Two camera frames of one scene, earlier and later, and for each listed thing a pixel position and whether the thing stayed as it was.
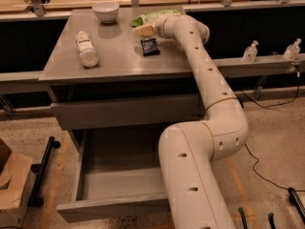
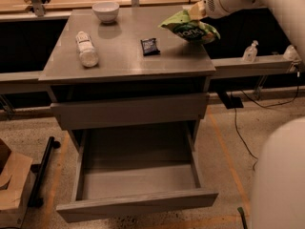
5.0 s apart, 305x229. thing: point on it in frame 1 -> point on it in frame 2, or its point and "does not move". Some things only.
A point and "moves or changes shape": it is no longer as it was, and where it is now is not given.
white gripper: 159,28 -> 215,3
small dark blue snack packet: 150,47 does not move
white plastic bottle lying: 87,50 does not move
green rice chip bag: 141,18 moves or changes shape
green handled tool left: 243,217 does not move
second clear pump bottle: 293,51 does not move
